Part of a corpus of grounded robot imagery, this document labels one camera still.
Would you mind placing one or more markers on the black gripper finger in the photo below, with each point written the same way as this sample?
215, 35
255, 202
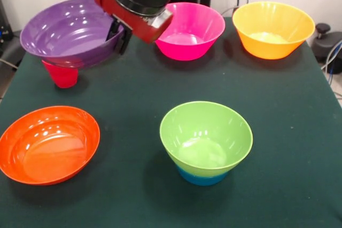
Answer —
112, 31
125, 41

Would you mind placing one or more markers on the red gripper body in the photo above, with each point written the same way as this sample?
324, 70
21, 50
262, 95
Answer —
128, 19

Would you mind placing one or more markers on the purple bowl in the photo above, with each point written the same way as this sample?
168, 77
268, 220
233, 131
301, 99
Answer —
69, 33

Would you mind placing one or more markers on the pink large bowl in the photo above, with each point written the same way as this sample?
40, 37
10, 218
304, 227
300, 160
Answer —
192, 46

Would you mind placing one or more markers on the large green bowl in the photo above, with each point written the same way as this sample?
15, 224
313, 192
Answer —
195, 134

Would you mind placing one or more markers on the blue bowl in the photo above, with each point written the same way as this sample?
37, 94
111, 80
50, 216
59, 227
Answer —
201, 180

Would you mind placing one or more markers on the red cup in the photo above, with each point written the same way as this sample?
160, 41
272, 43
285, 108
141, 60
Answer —
64, 77

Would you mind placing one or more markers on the grey office chair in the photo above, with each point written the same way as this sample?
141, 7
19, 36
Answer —
10, 49

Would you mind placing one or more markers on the black computer equipment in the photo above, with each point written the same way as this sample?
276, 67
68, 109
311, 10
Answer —
5, 25

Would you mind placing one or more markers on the orange shallow bowl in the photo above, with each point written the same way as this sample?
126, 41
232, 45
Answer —
48, 148

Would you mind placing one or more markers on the yellow-orange large bowl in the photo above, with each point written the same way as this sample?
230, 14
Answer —
275, 46

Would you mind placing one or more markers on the dark green tablecloth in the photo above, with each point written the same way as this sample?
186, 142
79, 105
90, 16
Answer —
120, 206

